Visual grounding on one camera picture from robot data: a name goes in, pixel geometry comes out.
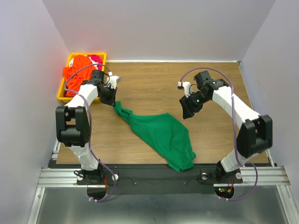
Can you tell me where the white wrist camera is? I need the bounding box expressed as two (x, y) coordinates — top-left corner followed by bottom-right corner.
(178, 81), (192, 98)
(107, 74), (121, 89)

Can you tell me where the aluminium frame rail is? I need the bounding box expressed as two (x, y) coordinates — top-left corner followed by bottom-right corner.
(27, 137), (81, 224)

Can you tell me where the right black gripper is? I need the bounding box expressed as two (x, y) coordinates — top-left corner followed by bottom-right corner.
(178, 91), (209, 119)

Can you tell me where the orange t shirt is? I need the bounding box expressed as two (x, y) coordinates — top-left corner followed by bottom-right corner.
(63, 55), (98, 92)

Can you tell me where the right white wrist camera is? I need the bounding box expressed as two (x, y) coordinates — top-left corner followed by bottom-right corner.
(178, 81), (192, 98)

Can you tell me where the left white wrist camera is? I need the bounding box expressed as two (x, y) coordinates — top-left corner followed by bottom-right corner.
(107, 74), (121, 89)

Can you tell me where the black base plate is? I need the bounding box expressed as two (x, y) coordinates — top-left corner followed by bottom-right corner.
(48, 163), (243, 196)

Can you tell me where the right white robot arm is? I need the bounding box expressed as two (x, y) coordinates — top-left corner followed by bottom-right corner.
(178, 67), (273, 182)

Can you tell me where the pink white t shirt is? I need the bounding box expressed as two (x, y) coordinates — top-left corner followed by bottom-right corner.
(68, 55), (103, 70)

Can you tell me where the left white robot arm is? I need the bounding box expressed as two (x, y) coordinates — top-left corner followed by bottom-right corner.
(55, 70), (121, 185)

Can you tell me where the green t shirt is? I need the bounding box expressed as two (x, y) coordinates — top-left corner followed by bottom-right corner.
(114, 101), (196, 172)

